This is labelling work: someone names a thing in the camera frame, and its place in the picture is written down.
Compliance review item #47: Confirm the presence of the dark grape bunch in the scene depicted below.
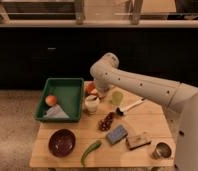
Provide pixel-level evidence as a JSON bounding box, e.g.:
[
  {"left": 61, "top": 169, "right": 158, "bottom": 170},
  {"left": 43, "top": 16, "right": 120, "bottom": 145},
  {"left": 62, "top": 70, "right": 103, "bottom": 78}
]
[{"left": 98, "top": 112, "right": 114, "bottom": 131}]

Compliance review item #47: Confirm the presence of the dark purple bowl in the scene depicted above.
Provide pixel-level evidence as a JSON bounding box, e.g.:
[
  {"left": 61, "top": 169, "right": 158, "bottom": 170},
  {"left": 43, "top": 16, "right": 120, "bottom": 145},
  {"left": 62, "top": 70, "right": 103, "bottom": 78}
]
[{"left": 48, "top": 129, "right": 76, "bottom": 157}]

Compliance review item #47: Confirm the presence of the green translucent cup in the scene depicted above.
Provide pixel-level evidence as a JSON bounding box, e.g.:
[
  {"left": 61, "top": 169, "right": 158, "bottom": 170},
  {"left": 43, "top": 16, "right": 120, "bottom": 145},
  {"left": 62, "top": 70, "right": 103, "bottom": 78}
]
[{"left": 110, "top": 91, "right": 123, "bottom": 106}]

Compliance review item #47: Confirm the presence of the grey folded cloth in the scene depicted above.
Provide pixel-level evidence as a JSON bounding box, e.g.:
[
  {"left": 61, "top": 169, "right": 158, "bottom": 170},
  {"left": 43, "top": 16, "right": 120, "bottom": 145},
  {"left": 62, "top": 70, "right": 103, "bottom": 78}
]
[{"left": 45, "top": 104, "right": 68, "bottom": 118}]

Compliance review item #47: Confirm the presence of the green okra pod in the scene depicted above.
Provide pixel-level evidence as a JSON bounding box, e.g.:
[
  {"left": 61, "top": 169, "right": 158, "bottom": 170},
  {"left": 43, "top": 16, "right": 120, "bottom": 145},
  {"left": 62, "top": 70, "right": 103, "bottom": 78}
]
[{"left": 80, "top": 140, "right": 102, "bottom": 167}]

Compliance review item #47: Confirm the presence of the white paper cup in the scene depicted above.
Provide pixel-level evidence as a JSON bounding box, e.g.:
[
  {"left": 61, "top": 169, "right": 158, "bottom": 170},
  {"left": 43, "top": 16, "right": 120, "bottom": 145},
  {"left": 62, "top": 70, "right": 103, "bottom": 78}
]
[{"left": 84, "top": 95, "right": 100, "bottom": 114}]

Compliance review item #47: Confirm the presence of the red apple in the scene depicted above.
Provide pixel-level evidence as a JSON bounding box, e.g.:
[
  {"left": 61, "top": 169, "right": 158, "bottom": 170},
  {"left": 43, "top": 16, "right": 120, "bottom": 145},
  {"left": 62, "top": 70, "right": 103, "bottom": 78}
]
[{"left": 45, "top": 95, "right": 57, "bottom": 107}]

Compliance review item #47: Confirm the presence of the green plastic tray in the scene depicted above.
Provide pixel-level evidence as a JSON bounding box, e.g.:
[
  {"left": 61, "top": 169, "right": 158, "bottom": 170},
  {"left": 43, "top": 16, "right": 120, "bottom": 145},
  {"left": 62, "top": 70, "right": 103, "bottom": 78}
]
[{"left": 35, "top": 78, "right": 84, "bottom": 122}]

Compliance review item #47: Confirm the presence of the wooden shelf frame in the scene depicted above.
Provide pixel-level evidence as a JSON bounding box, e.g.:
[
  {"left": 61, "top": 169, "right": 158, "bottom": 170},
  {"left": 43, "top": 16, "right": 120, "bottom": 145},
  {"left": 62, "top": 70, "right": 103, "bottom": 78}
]
[{"left": 0, "top": 0, "right": 198, "bottom": 28}]

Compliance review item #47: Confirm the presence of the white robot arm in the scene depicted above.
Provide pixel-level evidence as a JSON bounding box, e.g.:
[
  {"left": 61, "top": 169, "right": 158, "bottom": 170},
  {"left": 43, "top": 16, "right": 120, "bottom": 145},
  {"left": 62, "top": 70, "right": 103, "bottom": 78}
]
[{"left": 90, "top": 53, "right": 198, "bottom": 171}]

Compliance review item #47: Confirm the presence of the blue sponge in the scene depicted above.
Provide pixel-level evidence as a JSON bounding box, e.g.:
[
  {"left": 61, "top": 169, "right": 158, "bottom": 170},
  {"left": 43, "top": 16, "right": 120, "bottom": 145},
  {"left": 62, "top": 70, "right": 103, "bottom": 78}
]
[{"left": 106, "top": 125, "right": 128, "bottom": 145}]

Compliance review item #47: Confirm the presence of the metal cup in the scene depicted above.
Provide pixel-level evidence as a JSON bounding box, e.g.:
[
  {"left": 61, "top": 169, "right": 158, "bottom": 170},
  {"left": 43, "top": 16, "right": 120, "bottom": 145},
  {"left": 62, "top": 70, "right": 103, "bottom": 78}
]
[{"left": 152, "top": 142, "right": 172, "bottom": 159}]

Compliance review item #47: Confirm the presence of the orange bowl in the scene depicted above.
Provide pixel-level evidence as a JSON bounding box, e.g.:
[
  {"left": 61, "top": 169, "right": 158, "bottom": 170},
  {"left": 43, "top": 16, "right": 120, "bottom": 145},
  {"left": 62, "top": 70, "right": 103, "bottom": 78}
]
[{"left": 86, "top": 82, "right": 96, "bottom": 95}]

